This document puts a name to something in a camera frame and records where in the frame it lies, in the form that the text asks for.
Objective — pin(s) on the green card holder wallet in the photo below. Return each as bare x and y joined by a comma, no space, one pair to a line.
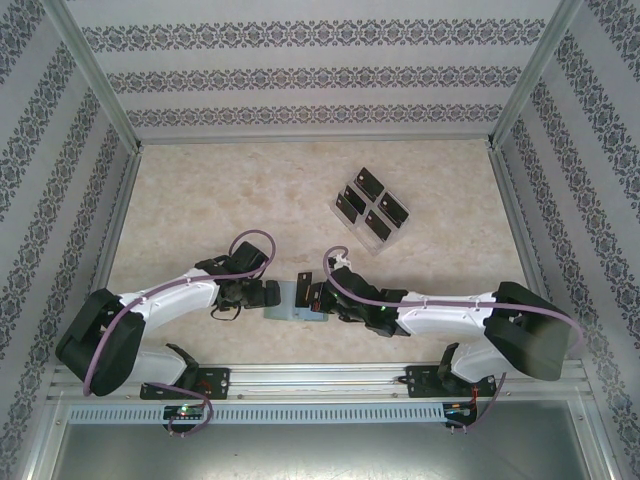
285,306

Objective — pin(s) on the black VIP card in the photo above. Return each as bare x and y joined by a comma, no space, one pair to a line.
303,292
351,202
378,227
394,207
369,181

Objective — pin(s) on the clear acrylic card stand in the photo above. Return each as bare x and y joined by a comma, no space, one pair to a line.
372,241

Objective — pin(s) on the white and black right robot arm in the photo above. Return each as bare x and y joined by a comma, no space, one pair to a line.
440,315

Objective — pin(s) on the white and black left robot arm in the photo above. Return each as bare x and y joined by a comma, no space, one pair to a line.
170,300

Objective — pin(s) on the small controller circuit board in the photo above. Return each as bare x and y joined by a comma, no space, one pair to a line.
184,412
459,409

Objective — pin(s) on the grey metal sheet panel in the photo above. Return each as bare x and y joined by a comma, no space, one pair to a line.
320,455

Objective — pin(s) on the aluminium mounting rail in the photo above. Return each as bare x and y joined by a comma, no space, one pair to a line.
320,382

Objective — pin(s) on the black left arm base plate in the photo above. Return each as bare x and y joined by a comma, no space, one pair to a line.
215,382

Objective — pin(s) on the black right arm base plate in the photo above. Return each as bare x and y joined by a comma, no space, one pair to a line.
420,382

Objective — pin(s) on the aluminium side rail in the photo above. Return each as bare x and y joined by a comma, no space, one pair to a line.
530,235
107,250

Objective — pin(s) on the aluminium frame post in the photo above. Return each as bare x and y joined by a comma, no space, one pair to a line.
92,75
537,75

